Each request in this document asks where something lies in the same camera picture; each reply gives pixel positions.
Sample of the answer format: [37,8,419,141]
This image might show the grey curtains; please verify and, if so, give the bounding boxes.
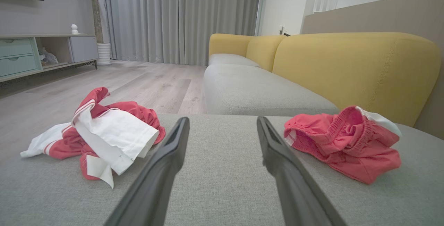
[95,0,261,66]

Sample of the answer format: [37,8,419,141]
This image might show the white ribbed plant pot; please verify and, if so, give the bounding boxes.
[96,43,112,66]

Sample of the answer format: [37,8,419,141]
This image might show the grey and green TV cabinet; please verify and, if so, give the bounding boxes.
[0,34,99,82]

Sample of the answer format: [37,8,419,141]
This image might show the red shorts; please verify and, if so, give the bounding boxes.
[284,106,403,185]

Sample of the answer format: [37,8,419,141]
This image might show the yellow and grey sofa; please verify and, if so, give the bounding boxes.
[203,32,442,127]

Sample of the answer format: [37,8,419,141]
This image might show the red and white t-shirt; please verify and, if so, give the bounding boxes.
[20,87,166,189]

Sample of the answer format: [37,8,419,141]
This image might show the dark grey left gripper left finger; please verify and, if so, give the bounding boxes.
[104,117,190,226]

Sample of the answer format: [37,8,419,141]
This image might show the green potted tree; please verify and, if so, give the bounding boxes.
[76,0,113,44]

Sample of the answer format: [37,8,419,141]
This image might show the white slatted rack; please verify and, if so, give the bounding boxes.
[312,0,338,14]

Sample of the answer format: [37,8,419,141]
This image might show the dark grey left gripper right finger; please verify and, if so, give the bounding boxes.
[257,116,347,226]

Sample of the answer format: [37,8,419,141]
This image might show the grey plush toy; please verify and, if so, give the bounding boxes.
[39,47,59,65]

